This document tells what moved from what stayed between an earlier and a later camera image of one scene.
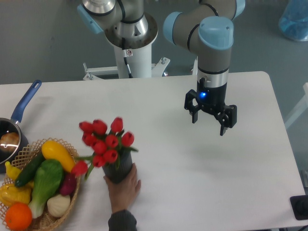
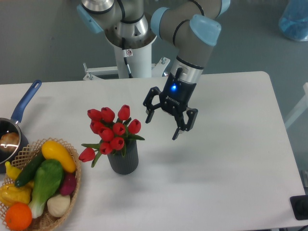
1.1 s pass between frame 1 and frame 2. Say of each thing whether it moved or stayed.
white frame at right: stayed
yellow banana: stayed
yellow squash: stayed
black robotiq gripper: moved
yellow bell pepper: stayed
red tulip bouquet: moved
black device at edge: stayed
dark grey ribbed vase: moved
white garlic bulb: stayed
